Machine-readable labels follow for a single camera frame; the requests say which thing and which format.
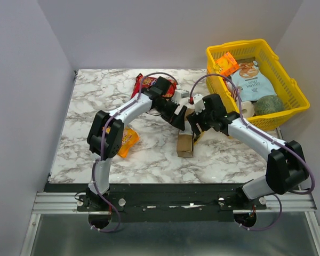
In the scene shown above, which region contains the brown cardboard express box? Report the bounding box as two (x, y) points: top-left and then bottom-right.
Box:
(177, 109), (203, 158)

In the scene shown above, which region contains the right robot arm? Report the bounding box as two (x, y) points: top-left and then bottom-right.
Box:
(187, 94), (309, 209)

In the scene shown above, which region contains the red candy bag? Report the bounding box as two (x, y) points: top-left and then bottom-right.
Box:
(131, 73), (178, 99)

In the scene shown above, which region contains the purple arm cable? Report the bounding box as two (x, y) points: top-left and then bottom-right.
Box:
(92, 71), (178, 233)
(189, 74), (316, 231)

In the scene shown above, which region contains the light blue chips bag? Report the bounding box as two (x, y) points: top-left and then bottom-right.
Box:
(231, 60), (277, 101)

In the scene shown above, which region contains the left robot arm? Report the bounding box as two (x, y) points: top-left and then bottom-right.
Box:
(86, 76), (187, 211)

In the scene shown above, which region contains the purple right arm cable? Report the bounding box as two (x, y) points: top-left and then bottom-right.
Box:
(189, 74), (316, 231)

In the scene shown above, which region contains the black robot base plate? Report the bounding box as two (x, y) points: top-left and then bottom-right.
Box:
(44, 181), (302, 223)

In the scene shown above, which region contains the orange snack box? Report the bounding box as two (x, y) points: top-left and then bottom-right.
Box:
(214, 52), (239, 78)

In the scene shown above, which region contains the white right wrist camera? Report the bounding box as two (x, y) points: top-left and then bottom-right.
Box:
(189, 94), (205, 114)

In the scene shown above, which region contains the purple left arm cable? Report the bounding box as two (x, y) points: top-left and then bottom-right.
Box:
(92, 71), (178, 233)

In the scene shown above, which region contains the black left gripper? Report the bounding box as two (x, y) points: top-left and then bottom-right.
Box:
(154, 98), (187, 131)

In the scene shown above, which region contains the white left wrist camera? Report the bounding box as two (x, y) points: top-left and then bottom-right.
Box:
(171, 89), (189, 104)

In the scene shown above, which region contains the white tape roll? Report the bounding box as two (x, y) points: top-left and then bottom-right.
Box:
(241, 101), (255, 118)

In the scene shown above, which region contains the aluminium frame rail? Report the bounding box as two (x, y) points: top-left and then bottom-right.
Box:
(21, 192), (320, 255)

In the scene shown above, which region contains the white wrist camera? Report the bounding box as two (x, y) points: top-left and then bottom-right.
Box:
(189, 94), (205, 114)
(171, 89), (189, 104)

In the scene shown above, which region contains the yellow plastic basket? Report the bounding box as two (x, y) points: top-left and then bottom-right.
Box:
(206, 39), (310, 131)

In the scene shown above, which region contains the green melon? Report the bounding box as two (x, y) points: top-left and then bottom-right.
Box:
(254, 95), (284, 116)

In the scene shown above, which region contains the yellow corn snack bag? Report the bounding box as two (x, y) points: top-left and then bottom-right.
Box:
(102, 126), (140, 158)

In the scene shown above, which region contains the red white striped packet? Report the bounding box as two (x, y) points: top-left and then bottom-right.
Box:
(229, 86), (242, 103)

